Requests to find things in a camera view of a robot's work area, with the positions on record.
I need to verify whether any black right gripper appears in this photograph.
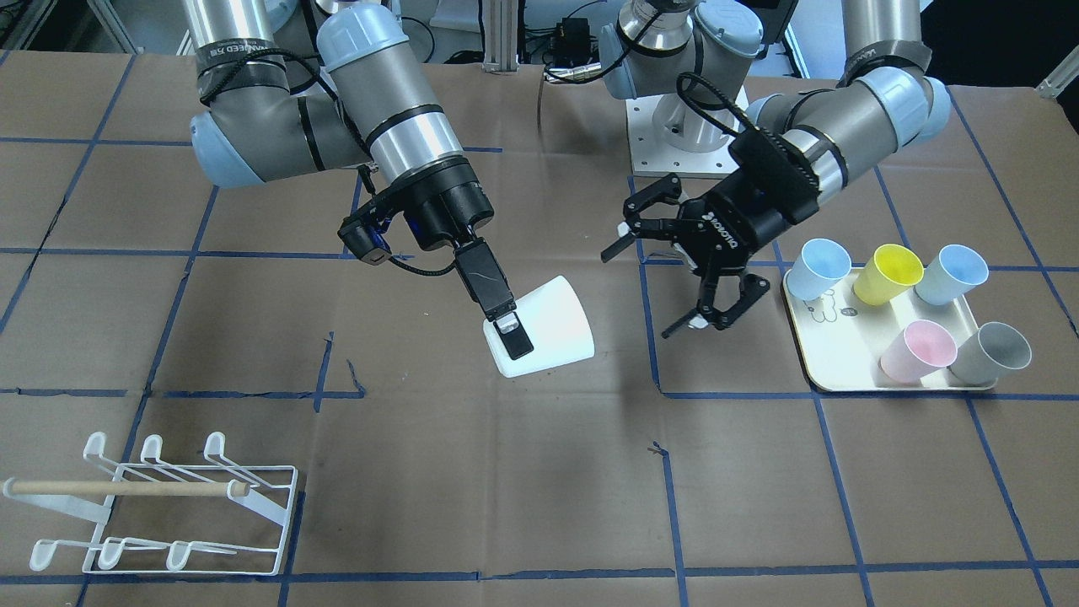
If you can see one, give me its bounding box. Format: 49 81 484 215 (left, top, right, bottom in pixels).
338 155 534 361

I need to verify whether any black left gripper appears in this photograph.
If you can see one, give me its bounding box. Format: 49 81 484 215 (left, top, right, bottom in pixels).
600 128 820 339

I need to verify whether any white ikea cup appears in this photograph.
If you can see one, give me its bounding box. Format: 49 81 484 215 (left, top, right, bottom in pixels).
483 276 596 378

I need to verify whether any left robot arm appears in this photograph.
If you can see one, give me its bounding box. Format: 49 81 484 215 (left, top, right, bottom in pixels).
599 1 951 334

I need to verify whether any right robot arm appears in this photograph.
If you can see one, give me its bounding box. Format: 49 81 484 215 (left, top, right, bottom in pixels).
185 1 534 360

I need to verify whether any light blue cup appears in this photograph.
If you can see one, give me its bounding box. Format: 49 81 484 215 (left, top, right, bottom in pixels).
915 244 991 306
786 238 851 301

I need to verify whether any yellow cup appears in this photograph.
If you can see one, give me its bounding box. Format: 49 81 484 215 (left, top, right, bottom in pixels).
852 244 925 306

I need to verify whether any pink cup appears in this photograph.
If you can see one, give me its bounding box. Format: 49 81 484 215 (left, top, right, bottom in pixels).
879 320 958 384

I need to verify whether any grey cup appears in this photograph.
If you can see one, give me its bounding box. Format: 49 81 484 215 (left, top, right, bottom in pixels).
950 321 1033 385

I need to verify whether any cream plastic tray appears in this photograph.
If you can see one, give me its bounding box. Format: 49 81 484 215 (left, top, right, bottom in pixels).
782 266 997 392

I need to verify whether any black power adapter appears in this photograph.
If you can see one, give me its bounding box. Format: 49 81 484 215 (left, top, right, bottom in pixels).
552 17 591 55

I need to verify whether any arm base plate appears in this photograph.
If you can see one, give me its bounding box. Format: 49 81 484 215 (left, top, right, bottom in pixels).
625 94 738 178

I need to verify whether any aluminium frame post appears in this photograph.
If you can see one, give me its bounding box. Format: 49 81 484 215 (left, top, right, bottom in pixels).
478 1 523 73

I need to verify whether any white wire cup rack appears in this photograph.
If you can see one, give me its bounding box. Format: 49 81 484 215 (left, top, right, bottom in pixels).
3 432 300 577

